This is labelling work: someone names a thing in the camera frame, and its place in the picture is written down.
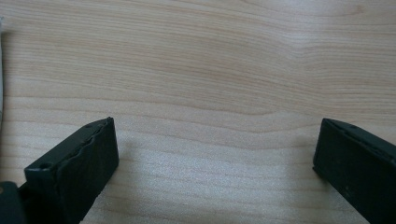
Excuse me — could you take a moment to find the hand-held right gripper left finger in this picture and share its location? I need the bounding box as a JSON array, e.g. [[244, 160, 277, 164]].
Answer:
[[18, 117, 120, 224]]

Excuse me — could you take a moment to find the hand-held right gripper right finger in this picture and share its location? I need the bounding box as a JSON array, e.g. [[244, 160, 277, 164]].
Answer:
[[312, 118, 396, 224]]

